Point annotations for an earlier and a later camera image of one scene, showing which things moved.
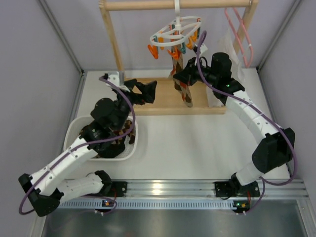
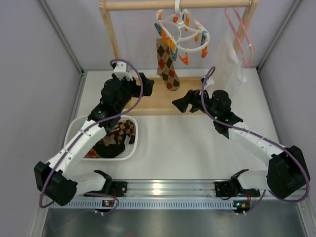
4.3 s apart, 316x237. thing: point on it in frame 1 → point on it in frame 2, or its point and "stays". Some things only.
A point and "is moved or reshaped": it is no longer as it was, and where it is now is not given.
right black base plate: (222, 189) stays
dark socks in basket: (117, 149) stays
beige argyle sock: (177, 66) → (165, 66)
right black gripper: (191, 72) → (193, 99)
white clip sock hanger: (183, 32) is moved or reshaped
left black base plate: (120, 187) stays
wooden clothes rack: (159, 96) stays
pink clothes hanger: (245, 35) stays
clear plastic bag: (227, 45) stays
